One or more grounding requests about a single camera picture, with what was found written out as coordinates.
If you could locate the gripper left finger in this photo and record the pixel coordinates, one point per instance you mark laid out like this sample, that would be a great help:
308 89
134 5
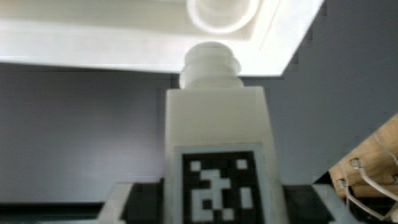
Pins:
134 204

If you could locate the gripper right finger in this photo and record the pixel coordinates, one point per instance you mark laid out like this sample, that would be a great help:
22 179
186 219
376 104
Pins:
316 208

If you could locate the white leg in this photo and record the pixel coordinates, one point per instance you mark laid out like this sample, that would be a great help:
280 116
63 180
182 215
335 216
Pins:
223 186

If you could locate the white square tabletop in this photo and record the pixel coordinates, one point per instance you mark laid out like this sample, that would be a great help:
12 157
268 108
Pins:
133 34

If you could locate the wooden board with wires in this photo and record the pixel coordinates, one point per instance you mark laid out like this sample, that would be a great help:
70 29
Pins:
365 175

